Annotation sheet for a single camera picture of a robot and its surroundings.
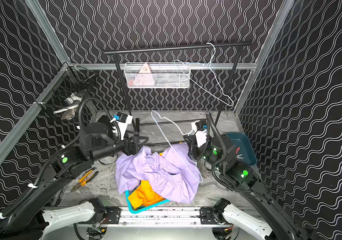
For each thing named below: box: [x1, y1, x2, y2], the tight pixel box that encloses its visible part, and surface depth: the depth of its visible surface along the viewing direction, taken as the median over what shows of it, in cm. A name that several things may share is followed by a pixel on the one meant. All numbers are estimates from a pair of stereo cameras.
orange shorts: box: [127, 180, 166, 209], surface depth 76 cm
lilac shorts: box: [115, 142, 202, 204], surface depth 78 cm
